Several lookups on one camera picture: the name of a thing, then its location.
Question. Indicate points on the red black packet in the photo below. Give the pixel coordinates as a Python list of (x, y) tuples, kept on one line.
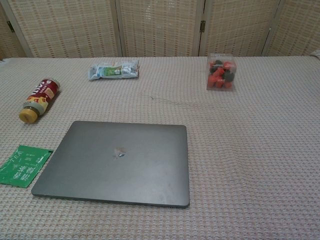
[(221, 75)]

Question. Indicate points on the green tea sachet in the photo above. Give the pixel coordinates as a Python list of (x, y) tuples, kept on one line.
[(20, 167)]

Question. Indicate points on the beige waffle-weave tablecloth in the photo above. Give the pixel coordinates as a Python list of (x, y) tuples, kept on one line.
[(237, 150)]

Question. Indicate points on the white green snack packet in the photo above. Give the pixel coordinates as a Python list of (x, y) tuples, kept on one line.
[(112, 71)]

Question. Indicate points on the silver grey laptop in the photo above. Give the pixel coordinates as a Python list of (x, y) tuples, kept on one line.
[(112, 162)]

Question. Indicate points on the Costa coffee bottle yellow cap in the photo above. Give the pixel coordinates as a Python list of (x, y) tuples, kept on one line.
[(42, 96)]

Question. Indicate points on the woven folding screen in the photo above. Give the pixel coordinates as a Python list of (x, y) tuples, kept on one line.
[(160, 25)]

